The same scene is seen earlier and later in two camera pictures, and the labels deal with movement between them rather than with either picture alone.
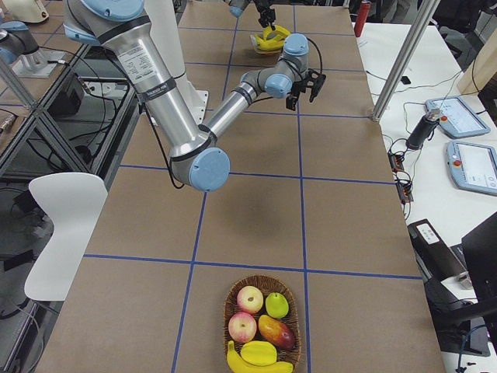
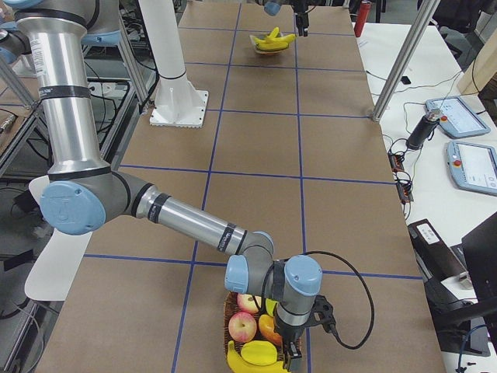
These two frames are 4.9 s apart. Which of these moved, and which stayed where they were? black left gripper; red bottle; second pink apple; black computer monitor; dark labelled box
Moved: black left gripper
Stayed: black computer monitor; dark labelled box; red bottle; second pink apple
